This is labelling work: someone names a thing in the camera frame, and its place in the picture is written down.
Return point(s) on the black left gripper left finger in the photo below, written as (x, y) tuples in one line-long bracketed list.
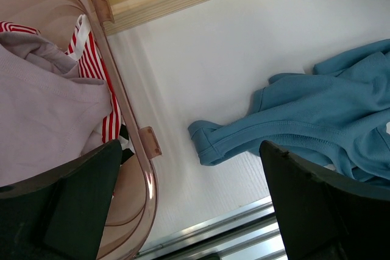
[(61, 213)]

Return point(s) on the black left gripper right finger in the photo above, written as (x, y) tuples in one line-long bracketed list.
[(322, 214)]

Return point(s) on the dusty pink tank top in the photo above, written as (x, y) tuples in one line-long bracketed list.
[(49, 114)]

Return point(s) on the blue tank top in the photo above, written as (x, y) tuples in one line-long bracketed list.
[(336, 117)]

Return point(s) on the red white striped tank top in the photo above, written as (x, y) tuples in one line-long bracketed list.
[(84, 50)]

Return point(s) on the black white striped tank top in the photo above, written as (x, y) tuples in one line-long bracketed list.
[(126, 144)]

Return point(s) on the pink plastic basket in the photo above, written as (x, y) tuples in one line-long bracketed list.
[(134, 200)]

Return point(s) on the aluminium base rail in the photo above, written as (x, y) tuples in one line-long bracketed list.
[(249, 232)]

